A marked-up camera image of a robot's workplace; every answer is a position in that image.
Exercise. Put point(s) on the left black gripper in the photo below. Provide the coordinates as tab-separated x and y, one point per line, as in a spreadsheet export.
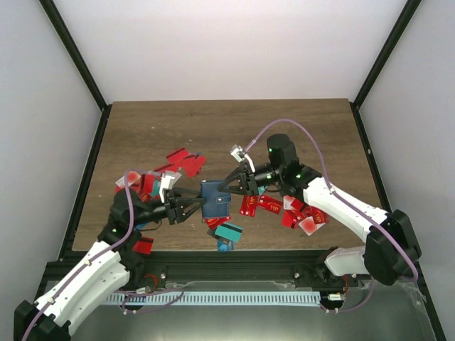
178	213

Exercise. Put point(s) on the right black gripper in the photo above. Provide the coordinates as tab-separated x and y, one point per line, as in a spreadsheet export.
247	175

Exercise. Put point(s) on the navy blue card holder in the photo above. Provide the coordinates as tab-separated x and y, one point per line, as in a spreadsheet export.
217	204

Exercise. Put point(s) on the teal card black stripe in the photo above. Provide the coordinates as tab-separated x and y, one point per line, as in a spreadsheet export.
229	231

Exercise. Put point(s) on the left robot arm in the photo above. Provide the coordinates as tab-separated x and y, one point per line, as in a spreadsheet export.
110	264

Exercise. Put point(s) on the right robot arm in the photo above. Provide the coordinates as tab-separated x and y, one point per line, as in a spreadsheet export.
390	251

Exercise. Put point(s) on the red VIP card centre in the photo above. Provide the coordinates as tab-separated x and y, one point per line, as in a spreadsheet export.
249	205

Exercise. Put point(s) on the red vip card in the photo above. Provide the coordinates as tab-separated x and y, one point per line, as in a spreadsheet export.
249	205
270	204

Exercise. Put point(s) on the red card with chip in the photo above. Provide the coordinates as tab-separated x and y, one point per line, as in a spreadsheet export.
212	223

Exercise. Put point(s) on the red VIP card right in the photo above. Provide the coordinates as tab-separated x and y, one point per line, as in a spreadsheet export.
270	204

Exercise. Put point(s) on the red striped card top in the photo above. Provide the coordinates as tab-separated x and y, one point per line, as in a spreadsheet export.
177	155

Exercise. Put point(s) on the white red swirl card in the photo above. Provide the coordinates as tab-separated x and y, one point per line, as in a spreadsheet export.
291	203

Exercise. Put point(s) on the white red dot card left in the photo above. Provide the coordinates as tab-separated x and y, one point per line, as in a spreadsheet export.
129	178

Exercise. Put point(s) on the white red dot card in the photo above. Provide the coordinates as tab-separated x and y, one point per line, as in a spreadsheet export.
129	178
311	224

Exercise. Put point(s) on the red card front left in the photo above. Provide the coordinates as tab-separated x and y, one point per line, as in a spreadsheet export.
143	246

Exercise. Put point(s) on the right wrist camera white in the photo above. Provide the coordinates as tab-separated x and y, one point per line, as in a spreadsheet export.
240	155

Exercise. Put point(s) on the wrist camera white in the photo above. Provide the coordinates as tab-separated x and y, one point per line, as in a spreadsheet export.
168	180
240	155

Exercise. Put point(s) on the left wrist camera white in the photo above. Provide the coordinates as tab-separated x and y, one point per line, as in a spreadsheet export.
168	180

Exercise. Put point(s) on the white slotted cable duct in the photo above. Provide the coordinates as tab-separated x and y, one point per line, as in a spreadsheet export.
219	298

